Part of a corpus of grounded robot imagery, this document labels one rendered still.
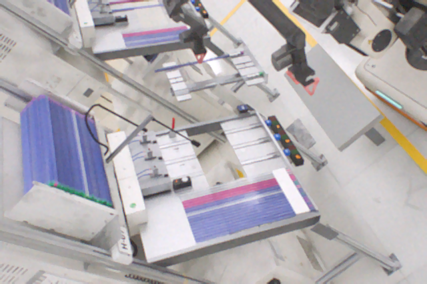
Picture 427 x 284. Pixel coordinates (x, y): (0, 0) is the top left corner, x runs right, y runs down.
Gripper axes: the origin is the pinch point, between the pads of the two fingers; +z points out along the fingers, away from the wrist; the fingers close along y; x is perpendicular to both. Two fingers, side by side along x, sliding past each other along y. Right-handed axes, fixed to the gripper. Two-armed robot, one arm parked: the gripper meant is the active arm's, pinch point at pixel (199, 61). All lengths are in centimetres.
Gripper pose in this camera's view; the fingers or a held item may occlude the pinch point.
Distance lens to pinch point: 260.6
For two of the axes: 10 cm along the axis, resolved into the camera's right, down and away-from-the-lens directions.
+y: 3.1, 6.4, -7.0
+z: 0.2, 7.3, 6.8
